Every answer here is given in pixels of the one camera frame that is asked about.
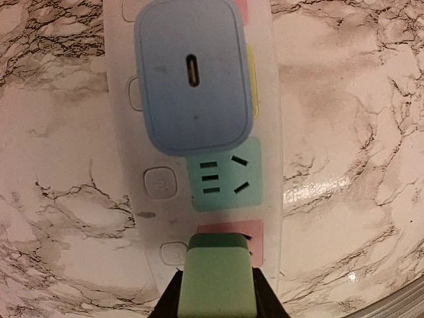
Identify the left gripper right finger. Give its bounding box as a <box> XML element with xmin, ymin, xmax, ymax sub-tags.
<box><xmin>253</xmin><ymin>268</ymin><xmax>290</xmax><ymax>318</ymax></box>

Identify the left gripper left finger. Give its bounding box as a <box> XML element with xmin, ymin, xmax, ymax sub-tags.
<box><xmin>148</xmin><ymin>270</ymin><xmax>182</xmax><ymax>318</ymax></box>

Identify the green plug adapter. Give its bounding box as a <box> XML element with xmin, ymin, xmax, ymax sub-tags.
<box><xmin>177</xmin><ymin>233</ymin><xmax>258</xmax><ymax>317</ymax></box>

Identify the white pastel power strip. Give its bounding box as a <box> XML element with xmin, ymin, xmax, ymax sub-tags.
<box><xmin>103</xmin><ymin>1</ymin><xmax>283</xmax><ymax>292</ymax></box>

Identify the light blue plug adapter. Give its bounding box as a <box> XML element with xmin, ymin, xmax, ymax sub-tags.
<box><xmin>134</xmin><ymin>1</ymin><xmax>253</xmax><ymax>156</ymax></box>

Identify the front aluminium rail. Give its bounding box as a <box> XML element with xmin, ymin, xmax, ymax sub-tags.
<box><xmin>348</xmin><ymin>282</ymin><xmax>423</xmax><ymax>318</ymax></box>

